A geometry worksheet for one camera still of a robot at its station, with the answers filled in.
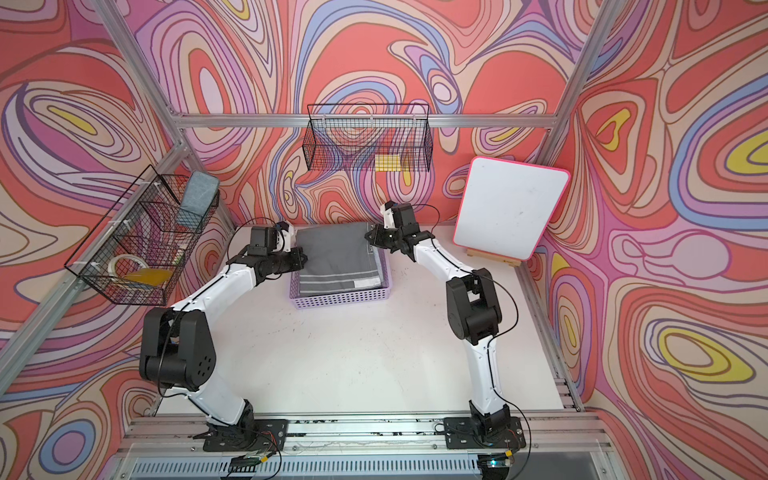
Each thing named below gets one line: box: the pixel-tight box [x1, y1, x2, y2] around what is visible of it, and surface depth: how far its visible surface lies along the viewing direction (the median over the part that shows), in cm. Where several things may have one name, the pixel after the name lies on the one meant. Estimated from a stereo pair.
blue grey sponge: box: [180, 170, 220, 216], surface depth 83 cm
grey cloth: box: [296, 222, 384, 297], surface depth 97 cm
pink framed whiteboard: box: [453, 156, 572, 261], surface depth 95 cm
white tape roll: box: [108, 254, 149, 282], surface depth 68 cm
